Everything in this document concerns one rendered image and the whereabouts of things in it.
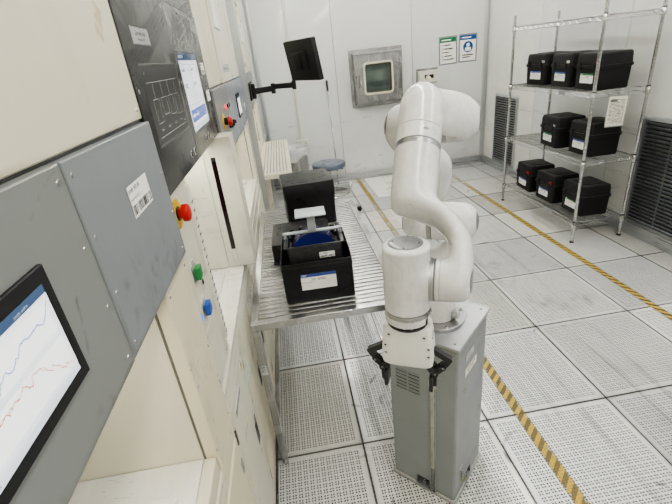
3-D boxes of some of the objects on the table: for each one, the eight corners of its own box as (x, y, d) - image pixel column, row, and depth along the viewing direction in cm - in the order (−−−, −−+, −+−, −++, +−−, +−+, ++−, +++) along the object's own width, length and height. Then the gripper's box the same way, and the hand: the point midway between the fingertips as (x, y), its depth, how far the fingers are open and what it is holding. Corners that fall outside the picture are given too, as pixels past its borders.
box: (338, 221, 241) (333, 179, 230) (289, 229, 237) (282, 187, 226) (329, 206, 267) (324, 167, 256) (285, 213, 263) (278, 174, 252)
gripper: (358, 321, 79) (364, 390, 86) (453, 332, 73) (451, 404, 81) (368, 300, 85) (373, 365, 93) (456, 308, 80) (454, 377, 87)
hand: (409, 380), depth 86 cm, fingers open, 8 cm apart
